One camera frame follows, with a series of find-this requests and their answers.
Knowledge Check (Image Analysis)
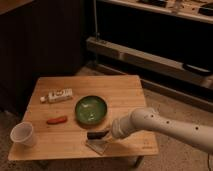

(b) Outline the green plate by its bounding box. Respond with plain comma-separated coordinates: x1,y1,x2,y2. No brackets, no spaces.
75,95,108,125

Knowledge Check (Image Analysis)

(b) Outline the grey metal shelf rail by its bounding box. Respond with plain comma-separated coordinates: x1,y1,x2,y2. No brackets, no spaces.
86,37,213,89

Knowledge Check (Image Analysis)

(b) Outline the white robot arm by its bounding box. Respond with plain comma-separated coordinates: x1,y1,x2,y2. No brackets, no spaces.
106,107,213,154

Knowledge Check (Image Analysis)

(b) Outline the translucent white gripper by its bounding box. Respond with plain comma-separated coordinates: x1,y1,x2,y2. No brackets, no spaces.
104,119,125,144

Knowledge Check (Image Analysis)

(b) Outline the white lying bottle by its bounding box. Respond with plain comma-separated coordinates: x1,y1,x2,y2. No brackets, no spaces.
40,88,73,103

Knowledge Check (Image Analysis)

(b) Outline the white upper shelf board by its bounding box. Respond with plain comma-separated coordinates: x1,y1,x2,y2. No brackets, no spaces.
100,0,213,24

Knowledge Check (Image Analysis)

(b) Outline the orange carrot toy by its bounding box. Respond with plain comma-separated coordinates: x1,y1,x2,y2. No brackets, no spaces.
46,116,68,125

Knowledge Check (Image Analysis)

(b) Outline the white sponge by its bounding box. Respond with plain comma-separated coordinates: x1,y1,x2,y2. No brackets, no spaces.
86,140,108,155

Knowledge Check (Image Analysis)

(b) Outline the vertical metal pole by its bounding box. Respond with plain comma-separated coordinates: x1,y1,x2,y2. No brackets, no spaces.
93,0,99,41

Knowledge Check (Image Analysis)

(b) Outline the black eraser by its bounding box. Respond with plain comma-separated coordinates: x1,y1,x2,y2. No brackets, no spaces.
87,131,109,140

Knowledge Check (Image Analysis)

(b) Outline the wooden table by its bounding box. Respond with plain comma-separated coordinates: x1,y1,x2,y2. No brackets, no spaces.
7,74,160,167

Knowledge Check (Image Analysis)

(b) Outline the dark wooden cabinet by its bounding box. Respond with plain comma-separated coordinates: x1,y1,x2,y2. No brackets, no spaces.
0,0,83,115

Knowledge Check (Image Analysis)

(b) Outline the white plastic cup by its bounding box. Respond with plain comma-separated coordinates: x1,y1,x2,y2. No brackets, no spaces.
10,122,37,147

